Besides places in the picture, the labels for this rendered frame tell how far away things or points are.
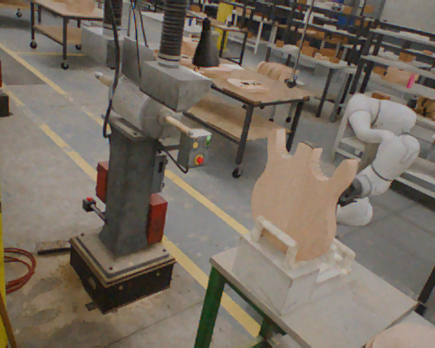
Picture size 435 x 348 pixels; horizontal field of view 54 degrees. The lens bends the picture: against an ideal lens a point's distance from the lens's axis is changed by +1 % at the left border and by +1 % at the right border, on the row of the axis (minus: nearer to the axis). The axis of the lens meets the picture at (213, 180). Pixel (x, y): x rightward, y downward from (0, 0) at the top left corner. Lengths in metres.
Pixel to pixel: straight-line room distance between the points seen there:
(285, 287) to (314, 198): 0.33
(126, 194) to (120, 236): 0.29
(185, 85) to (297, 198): 0.72
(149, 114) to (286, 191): 0.94
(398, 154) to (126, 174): 1.42
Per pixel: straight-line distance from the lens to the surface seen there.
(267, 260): 1.51
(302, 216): 1.41
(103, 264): 2.64
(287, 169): 1.42
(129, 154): 2.35
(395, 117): 2.23
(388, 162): 1.69
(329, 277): 1.67
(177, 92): 1.81
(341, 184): 1.29
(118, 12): 2.39
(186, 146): 2.37
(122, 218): 2.56
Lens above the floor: 1.96
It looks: 26 degrees down
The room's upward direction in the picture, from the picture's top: 11 degrees clockwise
